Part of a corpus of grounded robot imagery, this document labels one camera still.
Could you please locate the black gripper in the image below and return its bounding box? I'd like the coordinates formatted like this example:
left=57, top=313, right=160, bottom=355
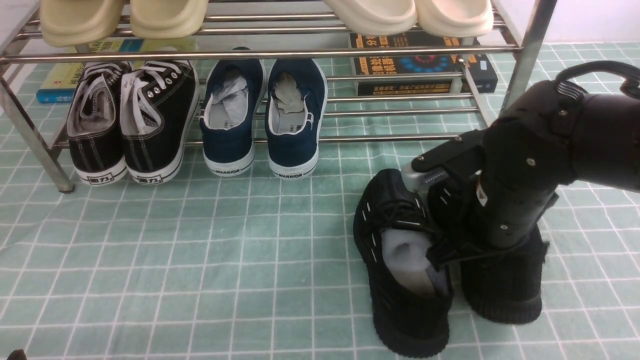
left=401, top=117, right=576, bottom=249

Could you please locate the black knit sneaker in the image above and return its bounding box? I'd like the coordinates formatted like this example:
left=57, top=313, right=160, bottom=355
left=426, top=183, right=550, bottom=325
left=352, top=168, right=454, bottom=358

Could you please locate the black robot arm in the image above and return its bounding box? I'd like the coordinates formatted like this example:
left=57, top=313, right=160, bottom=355
left=401, top=60, right=640, bottom=249

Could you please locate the silver metal shoe rack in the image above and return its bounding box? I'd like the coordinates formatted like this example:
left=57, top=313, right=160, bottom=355
left=1, top=0, right=557, bottom=194

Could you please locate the black orange book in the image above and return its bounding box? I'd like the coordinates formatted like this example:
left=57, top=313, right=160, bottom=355
left=349, top=30, right=498, bottom=96

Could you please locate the right cream slipper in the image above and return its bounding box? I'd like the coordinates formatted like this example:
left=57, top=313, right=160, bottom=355
left=414, top=0, right=495, bottom=38

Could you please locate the cream slipper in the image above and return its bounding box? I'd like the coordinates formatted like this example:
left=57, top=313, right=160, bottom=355
left=414, top=0, right=495, bottom=38
left=324, top=0, right=418, bottom=37

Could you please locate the left cream slipper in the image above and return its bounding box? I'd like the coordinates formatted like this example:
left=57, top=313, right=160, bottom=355
left=324, top=0, right=418, bottom=37

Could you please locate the right navy canvas shoe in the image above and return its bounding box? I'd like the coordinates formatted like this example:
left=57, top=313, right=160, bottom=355
left=264, top=58, right=329, bottom=180

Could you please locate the navy canvas shoe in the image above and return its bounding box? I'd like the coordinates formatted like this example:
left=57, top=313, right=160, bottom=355
left=264, top=58, right=329, bottom=180
left=199, top=58, right=267, bottom=177

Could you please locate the left navy canvas shoe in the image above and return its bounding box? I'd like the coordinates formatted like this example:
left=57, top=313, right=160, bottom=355
left=199, top=58, right=267, bottom=177

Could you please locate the green checkered floor mat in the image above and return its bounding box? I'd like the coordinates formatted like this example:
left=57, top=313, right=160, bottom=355
left=0, top=43, right=640, bottom=360

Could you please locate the right black canvas sneaker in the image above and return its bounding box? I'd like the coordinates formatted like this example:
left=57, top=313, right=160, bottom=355
left=119, top=60, right=201, bottom=186

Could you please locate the black canvas sneaker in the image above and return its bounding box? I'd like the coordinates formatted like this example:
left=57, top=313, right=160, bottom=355
left=66, top=61, right=132, bottom=186
left=119, top=60, right=201, bottom=186

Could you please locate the right olive yellow slipper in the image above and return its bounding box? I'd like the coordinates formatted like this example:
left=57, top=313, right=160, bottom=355
left=129, top=0, right=209, bottom=40

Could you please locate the olive yellow slipper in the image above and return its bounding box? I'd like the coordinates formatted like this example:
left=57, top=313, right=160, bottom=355
left=39, top=0, right=126, bottom=48
left=129, top=0, right=209, bottom=40

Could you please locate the left black canvas sneaker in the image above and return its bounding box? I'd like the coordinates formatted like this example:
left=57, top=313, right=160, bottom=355
left=66, top=61, right=132, bottom=186

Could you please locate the yellow blue book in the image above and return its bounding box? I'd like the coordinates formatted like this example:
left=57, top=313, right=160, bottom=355
left=35, top=37, right=199, bottom=104

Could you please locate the left olive yellow slipper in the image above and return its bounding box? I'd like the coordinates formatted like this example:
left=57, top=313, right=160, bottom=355
left=39, top=0, right=126, bottom=48

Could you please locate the black object at corner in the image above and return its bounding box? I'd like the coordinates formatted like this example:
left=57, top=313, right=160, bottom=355
left=7, top=349, right=27, bottom=360

